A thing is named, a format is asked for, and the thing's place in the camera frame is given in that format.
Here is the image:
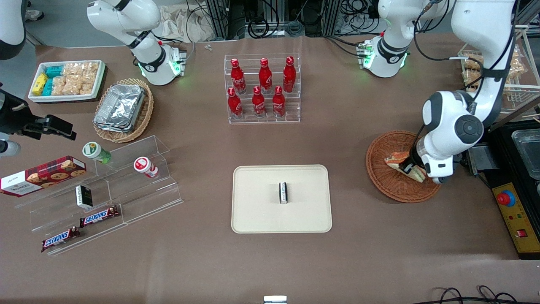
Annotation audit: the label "grey metal block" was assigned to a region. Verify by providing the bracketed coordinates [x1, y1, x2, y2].
[466, 144, 492, 176]

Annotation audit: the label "aluminium frame with cables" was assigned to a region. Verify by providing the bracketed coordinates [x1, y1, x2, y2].
[186, 0, 380, 41]

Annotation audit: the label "brown wicker round basket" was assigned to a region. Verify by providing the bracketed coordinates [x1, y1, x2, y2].
[366, 130, 442, 204]

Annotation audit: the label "white rectangular snack bin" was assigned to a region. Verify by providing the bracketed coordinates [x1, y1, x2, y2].
[29, 60, 106, 103]

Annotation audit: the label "yellow black control box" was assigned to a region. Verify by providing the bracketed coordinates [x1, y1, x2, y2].
[491, 182, 540, 259]

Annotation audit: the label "aluminium foil tray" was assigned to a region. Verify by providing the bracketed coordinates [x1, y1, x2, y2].
[94, 84, 146, 133]

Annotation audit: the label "light wicker oval basket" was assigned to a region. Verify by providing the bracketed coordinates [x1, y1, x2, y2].
[93, 78, 154, 143]

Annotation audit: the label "steel rectangular pan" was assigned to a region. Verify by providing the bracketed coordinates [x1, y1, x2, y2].
[512, 129, 540, 169]

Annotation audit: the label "cream plastic serving tray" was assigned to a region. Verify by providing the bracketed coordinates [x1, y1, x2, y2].
[231, 165, 333, 233]

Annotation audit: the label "white wire rack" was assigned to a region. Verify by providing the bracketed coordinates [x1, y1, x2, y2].
[458, 25, 540, 114]

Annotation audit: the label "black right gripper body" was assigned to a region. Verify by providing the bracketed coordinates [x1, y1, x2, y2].
[0, 91, 32, 136]

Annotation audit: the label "crumpled white plastic sheet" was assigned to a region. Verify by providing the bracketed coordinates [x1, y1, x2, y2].
[158, 4, 220, 43]

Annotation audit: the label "black appliance housing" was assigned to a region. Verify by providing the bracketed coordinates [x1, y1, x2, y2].
[485, 120, 540, 190]

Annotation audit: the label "Snickers chocolate bar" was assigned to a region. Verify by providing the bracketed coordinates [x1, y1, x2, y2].
[79, 206, 120, 228]
[41, 227, 81, 252]

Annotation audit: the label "black cables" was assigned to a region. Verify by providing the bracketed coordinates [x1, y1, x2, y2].
[424, 285, 540, 304]

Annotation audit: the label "red cola bottle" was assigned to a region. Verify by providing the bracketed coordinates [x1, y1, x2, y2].
[230, 58, 246, 94]
[258, 58, 273, 94]
[227, 87, 243, 119]
[252, 86, 266, 118]
[272, 86, 286, 118]
[283, 56, 297, 92]

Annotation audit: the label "triangular sandwich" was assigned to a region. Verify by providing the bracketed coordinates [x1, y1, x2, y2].
[384, 152, 427, 183]

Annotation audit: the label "green lidded snack cup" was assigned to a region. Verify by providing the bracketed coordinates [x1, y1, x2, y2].
[82, 142, 112, 164]

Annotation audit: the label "clear acrylic bottle rack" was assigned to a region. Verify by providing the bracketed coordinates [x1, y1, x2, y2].
[224, 54, 301, 124]

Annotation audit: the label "clear acrylic stepped shelf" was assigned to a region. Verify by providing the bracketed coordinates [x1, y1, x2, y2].
[15, 135, 184, 256]

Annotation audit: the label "yellow snack packet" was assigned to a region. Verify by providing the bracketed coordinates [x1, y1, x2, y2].
[32, 73, 48, 96]

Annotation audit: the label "clear bagged snack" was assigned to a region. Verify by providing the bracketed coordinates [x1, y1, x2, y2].
[508, 46, 529, 81]
[461, 53, 486, 92]

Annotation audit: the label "red tartan cookie box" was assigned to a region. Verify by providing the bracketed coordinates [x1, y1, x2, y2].
[0, 155, 87, 198]

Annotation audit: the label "red lidded snack cup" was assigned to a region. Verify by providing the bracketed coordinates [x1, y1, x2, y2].
[134, 157, 159, 178]

